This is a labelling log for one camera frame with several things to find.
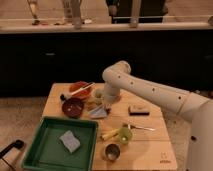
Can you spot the bunch of dark grapes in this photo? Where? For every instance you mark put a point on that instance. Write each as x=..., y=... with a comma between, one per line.
x=107, y=108

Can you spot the orange fruit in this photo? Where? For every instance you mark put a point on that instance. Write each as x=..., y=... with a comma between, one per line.
x=116, y=99

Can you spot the light green cup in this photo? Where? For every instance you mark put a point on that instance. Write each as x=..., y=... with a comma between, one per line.
x=124, y=135

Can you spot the wooden table top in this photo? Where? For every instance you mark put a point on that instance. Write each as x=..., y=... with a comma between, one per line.
x=147, y=150

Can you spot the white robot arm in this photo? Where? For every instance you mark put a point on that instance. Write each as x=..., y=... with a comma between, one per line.
x=194, y=108

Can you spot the blue grey sponge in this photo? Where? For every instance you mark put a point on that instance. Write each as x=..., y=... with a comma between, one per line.
x=70, y=141

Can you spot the black handle object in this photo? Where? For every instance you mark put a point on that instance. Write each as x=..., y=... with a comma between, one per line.
x=18, y=144

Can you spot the small metal cup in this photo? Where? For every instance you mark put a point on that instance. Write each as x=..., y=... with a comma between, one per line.
x=112, y=152

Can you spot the yellow handled knife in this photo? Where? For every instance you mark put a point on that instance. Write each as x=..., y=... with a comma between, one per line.
x=109, y=134

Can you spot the green plastic tray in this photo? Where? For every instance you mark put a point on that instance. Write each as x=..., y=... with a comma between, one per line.
x=48, y=153

